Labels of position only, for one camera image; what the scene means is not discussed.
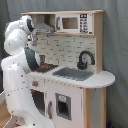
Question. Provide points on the wooden toy kitchen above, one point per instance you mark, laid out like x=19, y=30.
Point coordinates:
x=88, y=97

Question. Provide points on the black toy stovetop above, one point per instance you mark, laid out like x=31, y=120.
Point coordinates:
x=46, y=67

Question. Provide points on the white microwave door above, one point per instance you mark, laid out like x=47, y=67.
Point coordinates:
x=74, y=23

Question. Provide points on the grey toy sink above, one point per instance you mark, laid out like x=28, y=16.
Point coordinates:
x=74, y=74

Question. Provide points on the red right oven knob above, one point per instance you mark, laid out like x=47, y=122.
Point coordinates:
x=35, y=83

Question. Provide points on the black toy faucet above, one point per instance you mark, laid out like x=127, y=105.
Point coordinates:
x=83, y=62

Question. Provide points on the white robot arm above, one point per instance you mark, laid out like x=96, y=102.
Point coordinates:
x=21, y=61

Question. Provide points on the grey range hood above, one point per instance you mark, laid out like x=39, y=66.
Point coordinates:
x=41, y=26

